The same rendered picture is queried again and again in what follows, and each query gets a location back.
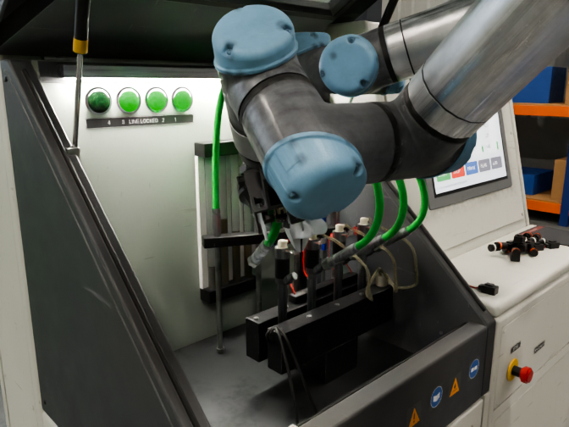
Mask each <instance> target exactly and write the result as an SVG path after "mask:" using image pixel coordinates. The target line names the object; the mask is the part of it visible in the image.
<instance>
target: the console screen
mask: <svg viewBox="0 0 569 427"><path fill-rule="evenodd" d="M477 134H478V137H477V144H476V146H475V148H473V151H472V156H471V158H470V160H469V161H468V162H467V163H466V164H465V165H464V166H463V167H462V168H460V169H458V170H457V171H455V172H452V173H449V174H443V175H440V176H438V177H434V178H430V179H424V180H425V183H426V186H427V189H428V208H429V210H434V209H437V208H442V207H445V206H448V205H451V204H454V203H457V202H462V201H465V200H468V199H471V198H475V197H479V196H482V195H485V194H488V193H491V192H494V191H499V190H502V189H505V188H508V187H511V186H512V181H511V170H510V164H509V158H508V152H507V145H506V139H505V127H504V121H503V115H502V109H501V110H500V111H499V112H497V113H496V114H495V115H494V116H493V117H492V118H491V119H490V120H489V121H488V122H486V123H485V124H484V125H483V126H482V127H481V128H480V129H479V130H478V131H477Z"/></svg>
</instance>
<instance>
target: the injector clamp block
mask: <svg viewBox="0 0 569 427"><path fill-rule="evenodd" d="M370 288H371V292H372V295H373V301H372V302H371V301H370V300H369V299H368V298H367V297H366V294H365V290H366V288H363V289H361V290H359V291H358V290H357V280H356V281H353V282H351V283H349V284H347V285H344V286H342V298H339V299H337V300H335V301H334V290H332V291H328V292H325V293H324V294H321V295H319V296H316V308H314V309H313V310H311V311H307V300H306V301H304V302H300V303H297V304H294V303H292V302H287V320H286V321H284V322H282V323H280V324H278V306H276V307H273V308H270V309H267V310H265V311H262V312H260V313H256V314H254V315H252V316H249V317H247V318H246V356H247V357H249V358H252V359H254V360H255V361H257V362H259V363H260V362H261V361H263V360H265V359H268V367H269V368H270V369H271V370H273V371H275V372H277V373H278V374H281V375H282V374H285V373H287V370H286V366H285V360H284V356H283V353H282V349H281V345H280V342H279V338H278V334H277V332H276V330H275V331H274V332H273V334H272V338H273V340H274V345H273V344H272V342H271V341H270V342H268V340H267V338H266V336H265V335H266V333H267V332H268V330H269V329H270V328H272V327H273V326H275V325H276V326H279V327H280V328H281V329H282V330H283V331H284V333H285V334H286V336H287V338H288V340H289V342H290V344H291V346H292V349H293V351H294V353H295V355H296V359H297V361H298V363H299V365H300V368H301V372H302V373H304V374H307V375H308V376H310V377H312V378H313V379H315V380H318V381H320V382H322V383H323V384H325V385H326V384H328V383H329V382H331V381H332V380H335V379H337V378H339V377H340V376H341V375H343V374H345V373H347V372H349V371H351V370H352V369H354V368H356V366H357V343H358V336H360V335H362V334H364V333H366V332H368V331H370V330H372V329H374V328H376V327H378V326H380V325H381V324H384V323H386V322H387V321H389V320H391V319H392V305H393V286H391V285H388V284H387V286H384V287H381V286H376V285H375V284H373V285H371V286H370ZM280 334H281V332H280ZM281 337H282V340H283V343H284V349H285V353H286V357H287V360H288V364H289V368H290V371H291V370H292V369H297V367H296V364H295V361H294V359H293V357H292V355H291V352H290V349H289V348H288V345H287V343H286V341H285V339H284V337H283V335H282V334H281ZM297 370H298V369H297Z"/></svg>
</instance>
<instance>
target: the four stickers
mask: <svg viewBox="0 0 569 427"><path fill-rule="evenodd" d="M479 360H480V357H478V358H476V359H475V360H473V361H471V362H470V369H469V376H468V381H469V380H471V379H473V378H474V377H476V376H477V375H478V368H479ZM460 384H461V372H460V373H459V374H458V375H456V376H455V377H453V378H452V379H450V393H449V399H450V398H451V397H453V396H454V395H455V394H456V393H457V392H459V391H460ZM442 394H443V383H442V384H440V385H439V386H437V387H436V388H435V389H433V390H432V391H431V400H430V411H432V410H433V409H434V408H436V407H437V406H438V405H439V404H440V403H442ZM420 420H421V401H420V402H419V403H418V404H416V405H415V406H414V407H413V408H411V409H410V410H409V411H408V413H407V427H414V426H415V425H416V424H417V423H418V422H420Z"/></svg>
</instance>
